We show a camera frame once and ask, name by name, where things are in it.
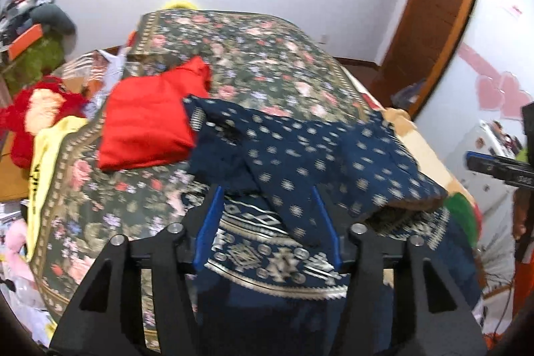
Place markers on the green cloth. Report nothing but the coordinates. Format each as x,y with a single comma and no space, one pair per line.
461,214

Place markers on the orange box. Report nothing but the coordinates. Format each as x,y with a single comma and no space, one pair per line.
25,41

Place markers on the dark floral bedspread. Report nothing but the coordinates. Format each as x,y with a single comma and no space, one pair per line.
258,47

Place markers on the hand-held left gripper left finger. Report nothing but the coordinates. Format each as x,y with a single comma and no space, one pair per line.
206,226

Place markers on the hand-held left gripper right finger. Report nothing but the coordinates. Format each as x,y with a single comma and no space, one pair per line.
325,226

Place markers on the red folded garment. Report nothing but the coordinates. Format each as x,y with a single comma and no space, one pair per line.
146,122

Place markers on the dark bag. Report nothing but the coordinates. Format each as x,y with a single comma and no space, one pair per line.
409,95

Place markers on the orange and white patterned cloth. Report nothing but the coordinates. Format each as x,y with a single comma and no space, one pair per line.
100,68

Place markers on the red plush toy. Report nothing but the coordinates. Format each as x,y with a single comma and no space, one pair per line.
21,122

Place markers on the navy patterned jacket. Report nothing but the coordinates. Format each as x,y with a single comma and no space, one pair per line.
292,156

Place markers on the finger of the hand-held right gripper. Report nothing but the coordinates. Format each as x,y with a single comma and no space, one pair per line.
529,130
482,163

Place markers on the pink plush toy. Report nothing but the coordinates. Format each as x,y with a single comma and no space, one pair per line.
16,247

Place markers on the green covered tank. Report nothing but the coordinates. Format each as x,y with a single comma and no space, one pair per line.
37,60

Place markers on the brown wooden door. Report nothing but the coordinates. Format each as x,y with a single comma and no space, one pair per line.
434,14

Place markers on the pile of clutter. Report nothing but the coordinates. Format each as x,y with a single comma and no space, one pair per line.
21,5

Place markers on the red and white door sticker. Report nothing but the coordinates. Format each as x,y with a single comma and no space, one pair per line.
515,10

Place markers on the dark grey cushion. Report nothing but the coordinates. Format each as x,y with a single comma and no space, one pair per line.
54,16

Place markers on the yellow fluffy item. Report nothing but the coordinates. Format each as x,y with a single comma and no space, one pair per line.
179,3

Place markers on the yellow cloth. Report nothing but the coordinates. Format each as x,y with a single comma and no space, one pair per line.
46,156

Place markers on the brown cardboard sheet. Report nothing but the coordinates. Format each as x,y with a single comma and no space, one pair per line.
10,181

